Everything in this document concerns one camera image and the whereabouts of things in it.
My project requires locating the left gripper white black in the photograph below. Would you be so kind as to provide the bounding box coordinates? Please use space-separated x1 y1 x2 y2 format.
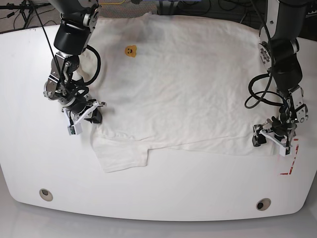
252 118 297 156

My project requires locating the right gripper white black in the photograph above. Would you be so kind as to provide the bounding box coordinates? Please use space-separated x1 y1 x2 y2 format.
62 99 106 127

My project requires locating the white T-shirt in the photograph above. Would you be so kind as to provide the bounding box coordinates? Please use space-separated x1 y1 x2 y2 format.
89 13 277 173

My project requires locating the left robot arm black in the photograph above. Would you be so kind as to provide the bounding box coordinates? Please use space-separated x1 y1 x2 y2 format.
248 0 310 157

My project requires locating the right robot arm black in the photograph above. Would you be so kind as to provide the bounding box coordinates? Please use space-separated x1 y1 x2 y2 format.
44 0 104 135

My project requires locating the red tape rectangle marking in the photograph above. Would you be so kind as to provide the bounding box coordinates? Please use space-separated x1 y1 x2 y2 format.
277 138 300 176

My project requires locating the black tripod stand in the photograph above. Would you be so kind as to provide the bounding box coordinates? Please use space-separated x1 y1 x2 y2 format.
0 0 51 32

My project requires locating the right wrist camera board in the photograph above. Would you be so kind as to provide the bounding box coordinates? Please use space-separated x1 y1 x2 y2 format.
67 125 82 135

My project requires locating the right table cable grommet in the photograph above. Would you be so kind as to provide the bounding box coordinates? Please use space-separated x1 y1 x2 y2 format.
256 198 271 211

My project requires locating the table cable grommet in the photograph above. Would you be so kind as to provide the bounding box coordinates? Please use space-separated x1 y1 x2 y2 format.
39 188 53 202
256 198 271 211

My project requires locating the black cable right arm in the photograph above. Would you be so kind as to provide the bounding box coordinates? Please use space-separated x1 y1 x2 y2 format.
29 0 103 100

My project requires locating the left table cable grommet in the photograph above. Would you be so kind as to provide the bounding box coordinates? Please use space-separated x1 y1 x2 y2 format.
39 188 53 202

